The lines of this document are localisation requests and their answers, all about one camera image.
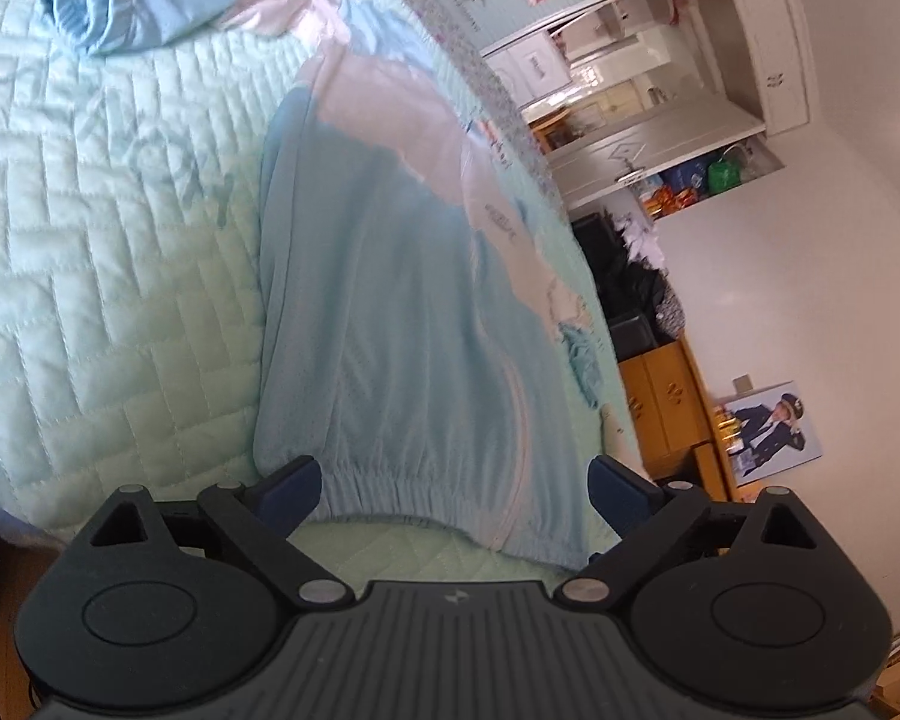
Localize wooden chair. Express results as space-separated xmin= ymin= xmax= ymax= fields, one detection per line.
xmin=531 ymin=106 xmax=575 ymax=155

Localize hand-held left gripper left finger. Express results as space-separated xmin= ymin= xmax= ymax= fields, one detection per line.
xmin=67 ymin=456 xmax=357 ymax=610

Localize floral bed sheet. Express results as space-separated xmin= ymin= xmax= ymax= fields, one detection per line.
xmin=364 ymin=0 xmax=578 ymax=218

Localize white door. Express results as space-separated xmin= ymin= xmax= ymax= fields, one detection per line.
xmin=547 ymin=86 xmax=766 ymax=211

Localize white drawer cabinet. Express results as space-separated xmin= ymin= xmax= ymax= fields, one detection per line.
xmin=487 ymin=37 xmax=575 ymax=110

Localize black leather sofa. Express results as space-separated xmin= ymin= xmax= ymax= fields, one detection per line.
xmin=572 ymin=214 xmax=657 ymax=361

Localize wooden dresser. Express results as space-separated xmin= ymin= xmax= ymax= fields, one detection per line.
xmin=619 ymin=337 xmax=736 ymax=503

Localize light blue and white garment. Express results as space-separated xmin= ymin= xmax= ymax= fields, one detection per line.
xmin=36 ymin=0 xmax=623 ymax=569

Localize pile of dark clothes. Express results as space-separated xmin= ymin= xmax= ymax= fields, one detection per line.
xmin=615 ymin=210 xmax=687 ymax=346

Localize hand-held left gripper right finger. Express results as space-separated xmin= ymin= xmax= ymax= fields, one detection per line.
xmin=553 ymin=456 xmax=830 ymax=611

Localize uniformed child photo poster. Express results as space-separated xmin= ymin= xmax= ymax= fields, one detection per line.
xmin=709 ymin=381 xmax=824 ymax=487

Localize orange snack packages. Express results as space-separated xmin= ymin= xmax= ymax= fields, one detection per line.
xmin=641 ymin=180 xmax=698 ymax=220

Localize mint green bee quilt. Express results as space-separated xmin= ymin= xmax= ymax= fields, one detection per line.
xmin=0 ymin=0 xmax=650 ymax=593

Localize blue bag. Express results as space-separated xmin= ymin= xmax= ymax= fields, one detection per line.
xmin=658 ymin=161 xmax=710 ymax=192

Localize white wardrobe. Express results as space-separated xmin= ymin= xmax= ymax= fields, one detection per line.
xmin=412 ymin=0 xmax=815 ymax=166

